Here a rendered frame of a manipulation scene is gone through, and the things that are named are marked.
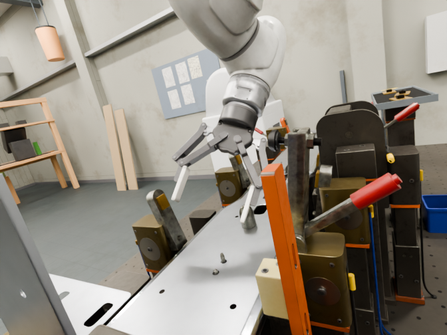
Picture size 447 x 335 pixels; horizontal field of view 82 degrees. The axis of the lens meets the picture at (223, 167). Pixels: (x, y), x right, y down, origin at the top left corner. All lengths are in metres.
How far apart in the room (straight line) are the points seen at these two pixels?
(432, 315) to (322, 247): 0.48
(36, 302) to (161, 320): 0.22
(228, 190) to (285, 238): 0.62
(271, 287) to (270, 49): 0.42
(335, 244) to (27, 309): 0.34
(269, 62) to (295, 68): 3.07
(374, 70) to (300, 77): 0.85
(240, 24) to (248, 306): 0.43
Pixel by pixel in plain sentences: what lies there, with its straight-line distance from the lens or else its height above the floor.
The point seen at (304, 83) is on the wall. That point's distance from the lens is 3.59.
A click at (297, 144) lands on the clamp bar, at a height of 1.20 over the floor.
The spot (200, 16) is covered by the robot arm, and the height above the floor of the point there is 1.41.
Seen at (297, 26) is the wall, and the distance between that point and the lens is 3.64.
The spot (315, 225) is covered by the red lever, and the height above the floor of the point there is 1.08.
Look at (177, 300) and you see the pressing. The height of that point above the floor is 1.00.
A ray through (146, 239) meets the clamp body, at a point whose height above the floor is 1.01.
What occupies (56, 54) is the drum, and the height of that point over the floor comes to 2.82.
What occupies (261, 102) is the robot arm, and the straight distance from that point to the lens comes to 0.53.
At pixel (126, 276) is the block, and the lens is 0.59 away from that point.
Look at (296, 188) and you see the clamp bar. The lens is 0.35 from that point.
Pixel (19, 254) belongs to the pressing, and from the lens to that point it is 0.22.
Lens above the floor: 1.27
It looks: 14 degrees down
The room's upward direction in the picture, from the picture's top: 13 degrees counter-clockwise
